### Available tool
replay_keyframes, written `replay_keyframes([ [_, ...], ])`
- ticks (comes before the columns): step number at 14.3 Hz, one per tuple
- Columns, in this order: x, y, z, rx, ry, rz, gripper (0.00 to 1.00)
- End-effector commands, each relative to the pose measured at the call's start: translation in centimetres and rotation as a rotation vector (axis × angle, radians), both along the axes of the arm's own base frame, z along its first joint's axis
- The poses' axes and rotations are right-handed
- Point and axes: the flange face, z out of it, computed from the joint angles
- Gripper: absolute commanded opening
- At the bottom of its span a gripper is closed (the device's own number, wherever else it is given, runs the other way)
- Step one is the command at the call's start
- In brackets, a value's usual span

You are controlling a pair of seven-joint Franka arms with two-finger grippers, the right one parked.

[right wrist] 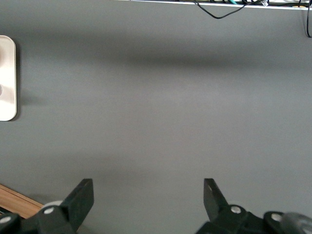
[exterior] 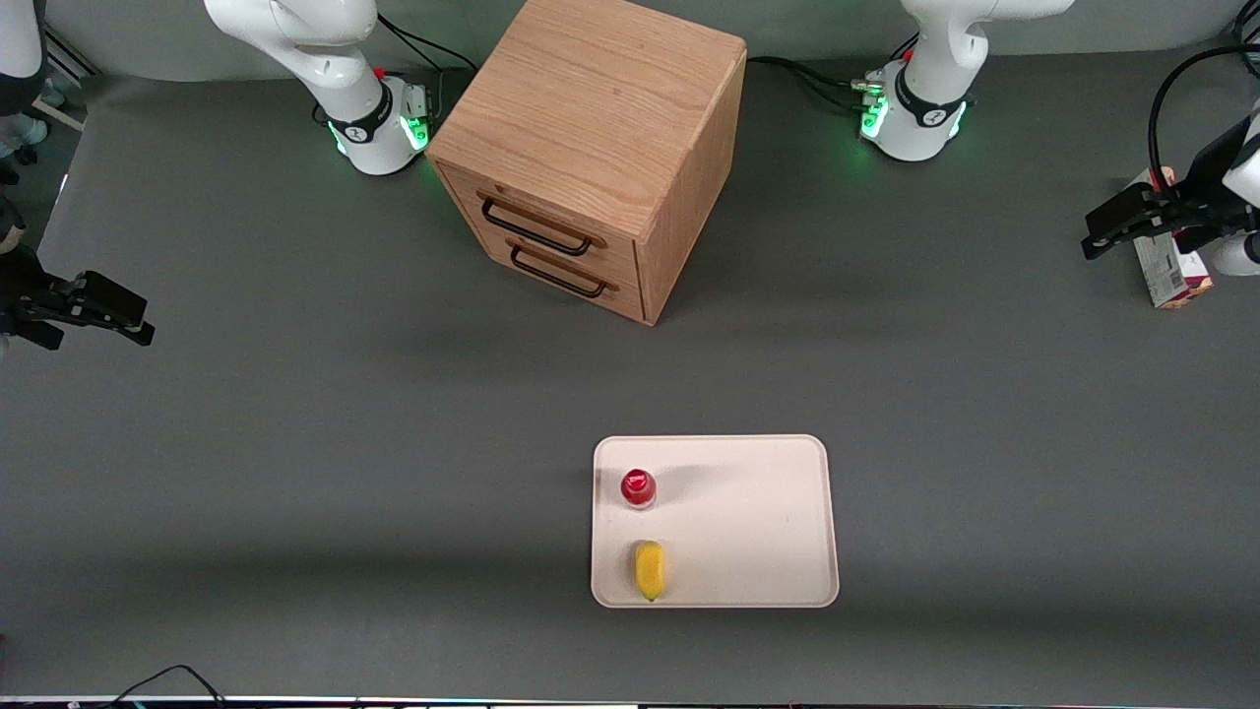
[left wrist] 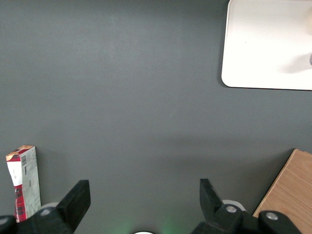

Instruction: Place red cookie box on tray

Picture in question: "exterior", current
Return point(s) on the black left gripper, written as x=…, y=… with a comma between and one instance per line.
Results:
x=1203, y=169

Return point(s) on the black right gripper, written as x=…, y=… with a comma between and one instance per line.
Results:
x=22, y=288

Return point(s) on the red cookie box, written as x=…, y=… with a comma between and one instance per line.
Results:
x=1173, y=278

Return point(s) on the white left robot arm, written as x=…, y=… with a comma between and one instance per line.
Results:
x=930, y=89

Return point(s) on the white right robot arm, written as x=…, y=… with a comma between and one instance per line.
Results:
x=325, y=59

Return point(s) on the cream plastic tray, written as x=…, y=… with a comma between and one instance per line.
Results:
x=748, y=522

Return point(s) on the wooden drawer front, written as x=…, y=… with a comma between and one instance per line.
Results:
x=620, y=300
x=600, y=258

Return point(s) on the wooden drawer cabinet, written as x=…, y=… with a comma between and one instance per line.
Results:
x=591, y=108

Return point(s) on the red capped small bottle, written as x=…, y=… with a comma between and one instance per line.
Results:
x=638, y=487

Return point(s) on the yellow lemon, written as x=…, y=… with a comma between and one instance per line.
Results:
x=649, y=570

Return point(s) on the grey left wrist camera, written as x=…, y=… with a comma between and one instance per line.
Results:
x=1238, y=258

